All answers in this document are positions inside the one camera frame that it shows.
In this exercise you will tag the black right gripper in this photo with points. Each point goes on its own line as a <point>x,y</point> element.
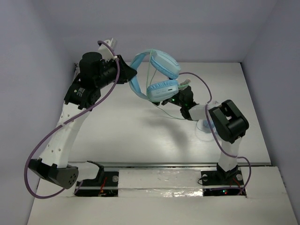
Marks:
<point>164,102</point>

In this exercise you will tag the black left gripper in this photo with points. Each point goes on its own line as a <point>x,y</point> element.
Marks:
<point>121,69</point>

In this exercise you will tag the light blue headphones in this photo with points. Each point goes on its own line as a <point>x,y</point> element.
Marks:
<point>163,84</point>

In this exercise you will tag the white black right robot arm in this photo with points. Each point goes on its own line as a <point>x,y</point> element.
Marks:
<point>227,124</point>

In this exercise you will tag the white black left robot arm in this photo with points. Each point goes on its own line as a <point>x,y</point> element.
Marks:
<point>84,94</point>

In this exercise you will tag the white front board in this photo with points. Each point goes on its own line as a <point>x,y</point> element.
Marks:
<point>266,203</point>

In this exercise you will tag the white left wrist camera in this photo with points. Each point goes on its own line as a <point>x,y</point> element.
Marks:
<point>104,50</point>

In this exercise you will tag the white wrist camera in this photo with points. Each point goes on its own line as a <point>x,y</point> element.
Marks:
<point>104,50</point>
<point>184,84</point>

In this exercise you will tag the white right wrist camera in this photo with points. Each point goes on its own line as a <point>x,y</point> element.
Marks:
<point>184,84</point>

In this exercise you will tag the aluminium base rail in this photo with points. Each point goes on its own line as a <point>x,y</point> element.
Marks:
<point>155,165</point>

